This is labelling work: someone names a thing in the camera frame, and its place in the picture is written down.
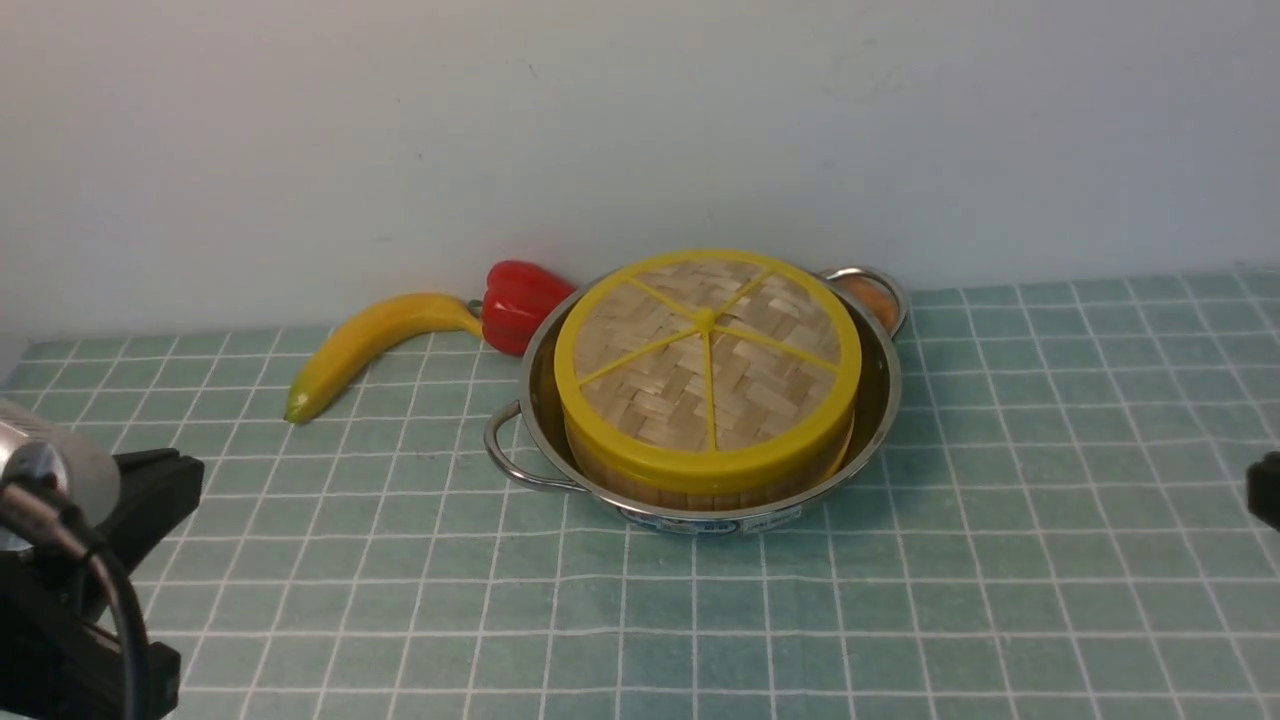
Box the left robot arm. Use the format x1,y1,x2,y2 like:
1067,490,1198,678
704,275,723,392
1,401,204,719

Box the yellow woven steamer lid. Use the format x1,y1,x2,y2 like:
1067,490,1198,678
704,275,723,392
553,250,863,446

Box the stainless steel pot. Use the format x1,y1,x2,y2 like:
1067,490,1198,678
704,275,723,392
483,266,910,537

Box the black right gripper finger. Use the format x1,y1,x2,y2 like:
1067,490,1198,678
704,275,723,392
1245,452,1280,530

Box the red bell pepper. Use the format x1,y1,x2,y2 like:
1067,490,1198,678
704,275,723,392
468,260,576,357

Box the orange fruit behind pot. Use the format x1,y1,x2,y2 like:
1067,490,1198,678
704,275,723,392
836,275,900,334

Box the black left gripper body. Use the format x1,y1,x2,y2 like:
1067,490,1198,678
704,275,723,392
1,448,204,719

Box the yellow bamboo steamer basket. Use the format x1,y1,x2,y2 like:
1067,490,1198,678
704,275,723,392
564,407,856,511

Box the yellow banana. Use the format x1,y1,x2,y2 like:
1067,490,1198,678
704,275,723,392
283,292,483,424

